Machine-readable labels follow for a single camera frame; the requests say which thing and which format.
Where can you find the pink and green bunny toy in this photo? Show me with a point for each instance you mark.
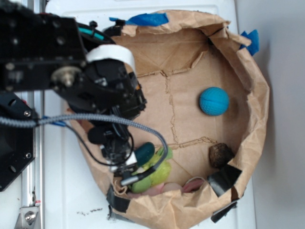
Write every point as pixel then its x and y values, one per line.
pixel 156 183

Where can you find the blue painter tape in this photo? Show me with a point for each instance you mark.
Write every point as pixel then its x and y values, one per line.
pixel 152 19

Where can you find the brown paper bag bin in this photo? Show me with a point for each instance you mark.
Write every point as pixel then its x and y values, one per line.
pixel 175 63

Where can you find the blue dimpled ball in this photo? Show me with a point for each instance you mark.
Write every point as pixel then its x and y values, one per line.
pixel 214 101

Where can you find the aluminium rail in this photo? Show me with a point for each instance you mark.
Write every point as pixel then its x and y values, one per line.
pixel 31 212

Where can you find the dark green plastic pickle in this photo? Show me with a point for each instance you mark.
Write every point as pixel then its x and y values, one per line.
pixel 144 153

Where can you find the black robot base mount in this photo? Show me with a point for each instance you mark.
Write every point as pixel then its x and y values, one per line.
pixel 16 144

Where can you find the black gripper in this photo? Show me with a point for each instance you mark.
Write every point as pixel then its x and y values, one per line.
pixel 108 86

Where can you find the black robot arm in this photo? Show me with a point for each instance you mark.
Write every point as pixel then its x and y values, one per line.
pixel 84 66

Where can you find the brown rock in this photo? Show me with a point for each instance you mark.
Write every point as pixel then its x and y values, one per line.
pixel 220 154

